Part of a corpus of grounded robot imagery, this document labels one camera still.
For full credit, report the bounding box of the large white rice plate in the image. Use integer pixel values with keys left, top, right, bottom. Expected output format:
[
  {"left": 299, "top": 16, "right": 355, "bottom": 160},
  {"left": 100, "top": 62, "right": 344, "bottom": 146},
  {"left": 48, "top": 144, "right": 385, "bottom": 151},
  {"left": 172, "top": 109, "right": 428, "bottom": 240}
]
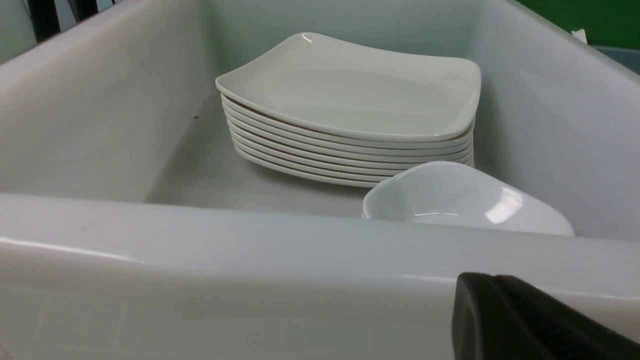
[{"left": 215, "top": 32, "right": 482, "bottom": 142}]

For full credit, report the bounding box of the large white plastic tub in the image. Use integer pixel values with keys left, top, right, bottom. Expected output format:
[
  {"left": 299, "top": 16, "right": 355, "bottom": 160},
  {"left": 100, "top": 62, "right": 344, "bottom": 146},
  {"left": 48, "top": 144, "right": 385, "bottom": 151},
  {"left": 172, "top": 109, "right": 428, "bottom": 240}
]
[{"left": 1, "top": 0, "right": 639, "bottom": 360}]

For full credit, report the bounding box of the teal plastic bin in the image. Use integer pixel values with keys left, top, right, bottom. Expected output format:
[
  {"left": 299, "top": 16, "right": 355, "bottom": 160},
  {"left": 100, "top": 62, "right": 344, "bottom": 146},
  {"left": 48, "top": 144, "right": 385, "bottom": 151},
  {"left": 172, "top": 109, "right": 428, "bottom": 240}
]
[{"left": 592, "top": 45, "right": 640, "bottom": 75}]

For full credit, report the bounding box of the stack of white plates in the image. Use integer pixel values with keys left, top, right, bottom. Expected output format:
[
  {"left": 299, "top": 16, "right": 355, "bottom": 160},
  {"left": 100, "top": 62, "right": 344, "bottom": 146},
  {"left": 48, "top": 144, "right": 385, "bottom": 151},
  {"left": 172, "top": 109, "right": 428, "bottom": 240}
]
[{"left": 221, "top": 95, "right": 474, "bottom": 188}]

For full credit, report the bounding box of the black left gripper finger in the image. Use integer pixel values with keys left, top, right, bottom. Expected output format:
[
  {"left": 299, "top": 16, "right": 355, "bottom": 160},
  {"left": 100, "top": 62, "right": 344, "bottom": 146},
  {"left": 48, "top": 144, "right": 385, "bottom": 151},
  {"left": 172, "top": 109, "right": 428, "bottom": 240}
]
[{"left": 451, "top": 272, "right": 640, "bottom": 360}]

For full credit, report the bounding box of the green backdrop cloth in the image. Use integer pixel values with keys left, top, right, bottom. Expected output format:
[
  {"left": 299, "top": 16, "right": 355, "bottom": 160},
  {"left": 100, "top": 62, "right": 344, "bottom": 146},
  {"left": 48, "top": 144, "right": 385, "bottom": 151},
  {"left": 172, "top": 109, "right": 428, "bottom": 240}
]
[{"left": 519, "top": 0, "right": 640, "bottom": 50}]

